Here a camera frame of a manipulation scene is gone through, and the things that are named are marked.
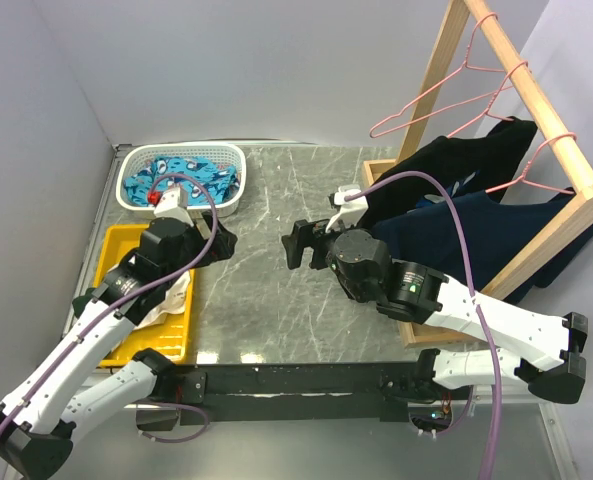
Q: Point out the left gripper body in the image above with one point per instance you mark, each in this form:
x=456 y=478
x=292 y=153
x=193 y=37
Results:
x=218 y=251

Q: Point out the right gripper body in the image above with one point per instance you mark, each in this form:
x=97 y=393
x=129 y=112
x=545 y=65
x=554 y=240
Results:
x=313 y=233

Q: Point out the white green t shirt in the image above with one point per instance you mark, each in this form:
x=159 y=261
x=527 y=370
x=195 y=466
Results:
x=172 y=304

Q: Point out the pink wire hanger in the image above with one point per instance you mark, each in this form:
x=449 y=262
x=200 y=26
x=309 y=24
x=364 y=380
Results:
x=423 y=103

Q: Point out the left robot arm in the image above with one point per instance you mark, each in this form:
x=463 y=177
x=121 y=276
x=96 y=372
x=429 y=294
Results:
x=44 y=417

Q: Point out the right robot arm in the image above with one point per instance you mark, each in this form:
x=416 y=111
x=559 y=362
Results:
x=543 y=352

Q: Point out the navy blue t shirt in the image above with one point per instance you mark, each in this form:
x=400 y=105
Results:
x=495 y=233

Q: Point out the black t shirt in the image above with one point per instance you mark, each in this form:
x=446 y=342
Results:
x=461 y=166

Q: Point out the blue shark print cloth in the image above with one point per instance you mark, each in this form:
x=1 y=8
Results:
x=221 y=182

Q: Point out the white plastic basket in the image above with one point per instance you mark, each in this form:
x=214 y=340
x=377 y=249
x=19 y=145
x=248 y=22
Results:
x=220 y=153

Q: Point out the yellow plastic tray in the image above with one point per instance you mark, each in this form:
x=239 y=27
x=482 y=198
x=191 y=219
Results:
x=172 y=337

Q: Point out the black base bar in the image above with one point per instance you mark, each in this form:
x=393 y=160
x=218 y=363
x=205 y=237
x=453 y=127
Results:
x=268 y=392

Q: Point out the wooden clothes rack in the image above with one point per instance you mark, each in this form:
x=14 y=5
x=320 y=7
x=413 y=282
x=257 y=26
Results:
x=577 y=215

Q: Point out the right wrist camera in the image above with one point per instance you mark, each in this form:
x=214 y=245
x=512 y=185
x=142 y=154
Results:
x=348 y=213

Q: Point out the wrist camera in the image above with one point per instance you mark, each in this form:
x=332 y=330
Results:
x=173 y=204
x=348 y=213

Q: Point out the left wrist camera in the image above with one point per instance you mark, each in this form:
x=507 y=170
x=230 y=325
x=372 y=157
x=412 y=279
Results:
x=173 y=204

